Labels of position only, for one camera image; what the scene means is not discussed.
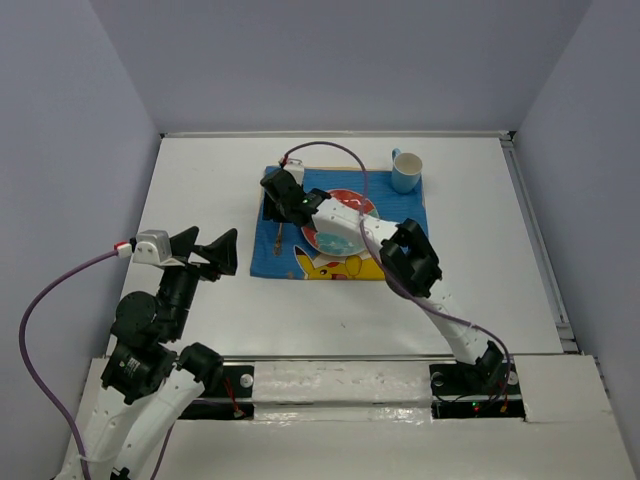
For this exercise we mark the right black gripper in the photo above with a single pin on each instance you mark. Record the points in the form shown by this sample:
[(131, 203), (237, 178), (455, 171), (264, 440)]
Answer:
[(270, 209)]

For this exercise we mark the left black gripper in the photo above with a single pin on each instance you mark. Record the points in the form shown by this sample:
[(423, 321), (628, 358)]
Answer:
[(223, 251)]

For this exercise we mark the gold fork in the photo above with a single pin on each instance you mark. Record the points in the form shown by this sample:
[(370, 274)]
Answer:
[(277, 248)]

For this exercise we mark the blue cartoon placemat cloth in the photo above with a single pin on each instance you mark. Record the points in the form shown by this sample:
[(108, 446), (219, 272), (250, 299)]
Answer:
[(300, 261)]

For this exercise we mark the red and blue ceramic plate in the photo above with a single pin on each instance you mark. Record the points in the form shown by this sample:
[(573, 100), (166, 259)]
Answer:
[(340, 245)]

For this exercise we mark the blue paper cup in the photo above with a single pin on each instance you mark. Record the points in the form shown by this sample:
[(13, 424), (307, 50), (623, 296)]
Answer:
[(406, 171)]

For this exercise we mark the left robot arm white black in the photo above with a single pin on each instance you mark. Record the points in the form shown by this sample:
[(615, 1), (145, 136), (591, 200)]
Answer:
[(145, 386)]

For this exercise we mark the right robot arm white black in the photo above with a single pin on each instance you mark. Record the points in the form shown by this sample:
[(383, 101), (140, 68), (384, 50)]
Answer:
[(411, 268)]

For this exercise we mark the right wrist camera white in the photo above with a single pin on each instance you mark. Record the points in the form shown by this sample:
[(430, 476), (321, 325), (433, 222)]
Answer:
[(295, 167)]

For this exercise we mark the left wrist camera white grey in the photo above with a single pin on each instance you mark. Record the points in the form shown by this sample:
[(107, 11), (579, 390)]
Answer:
[(151, 247)]

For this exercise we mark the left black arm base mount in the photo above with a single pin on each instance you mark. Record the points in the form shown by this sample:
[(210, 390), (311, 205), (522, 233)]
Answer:
[(227, 399)]

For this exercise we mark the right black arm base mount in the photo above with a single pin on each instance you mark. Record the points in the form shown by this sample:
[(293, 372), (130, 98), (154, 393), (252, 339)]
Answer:
[(460, 392)]

